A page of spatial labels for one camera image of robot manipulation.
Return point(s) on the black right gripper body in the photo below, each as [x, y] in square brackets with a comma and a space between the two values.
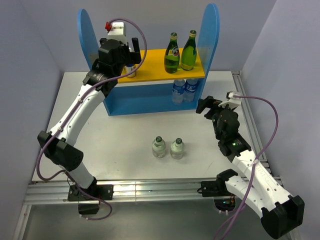
[214, 114]

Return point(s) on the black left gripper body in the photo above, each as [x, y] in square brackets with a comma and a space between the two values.
[127, 57]

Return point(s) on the silver blue can front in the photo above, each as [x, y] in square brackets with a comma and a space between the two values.
[130, 70]

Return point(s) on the green glass Perrier bottle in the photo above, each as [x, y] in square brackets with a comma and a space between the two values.
[172, 55]

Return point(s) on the small clear bottle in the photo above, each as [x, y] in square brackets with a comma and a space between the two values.
[159, 147]
[177, 148]

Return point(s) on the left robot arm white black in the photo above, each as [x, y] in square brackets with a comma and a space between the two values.
[58, 144]

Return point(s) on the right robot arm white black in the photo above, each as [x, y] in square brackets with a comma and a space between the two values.
[279, 211]

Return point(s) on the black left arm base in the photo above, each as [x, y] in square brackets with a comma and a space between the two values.
[90, 200]

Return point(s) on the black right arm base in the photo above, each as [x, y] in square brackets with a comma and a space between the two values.
[224, 201]

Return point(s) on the blue and yellow wooden shelf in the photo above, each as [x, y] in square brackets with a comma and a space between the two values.
[151, 90]

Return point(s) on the clear Pocari Sweat bottle right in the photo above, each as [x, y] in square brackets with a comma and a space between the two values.
[190, 90]

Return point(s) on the clear pocari sweat bottle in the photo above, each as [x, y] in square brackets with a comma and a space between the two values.
[190, 90]
[178, 90]

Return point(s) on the clear Pocari Sweat bottle left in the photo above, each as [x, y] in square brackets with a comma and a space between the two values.
[178, 90]

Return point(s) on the green glass bottle yellow label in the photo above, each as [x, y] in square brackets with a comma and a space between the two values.
[189, 53]

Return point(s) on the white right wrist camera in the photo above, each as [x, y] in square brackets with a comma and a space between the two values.
[232, 100]

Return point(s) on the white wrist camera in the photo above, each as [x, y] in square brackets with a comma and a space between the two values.
[116, 31]
[232, 100]

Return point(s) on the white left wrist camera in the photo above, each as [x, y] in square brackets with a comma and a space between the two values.
[116, 31]

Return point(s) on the aluminium mounting rail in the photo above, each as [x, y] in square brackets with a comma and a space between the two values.
[124, 191]

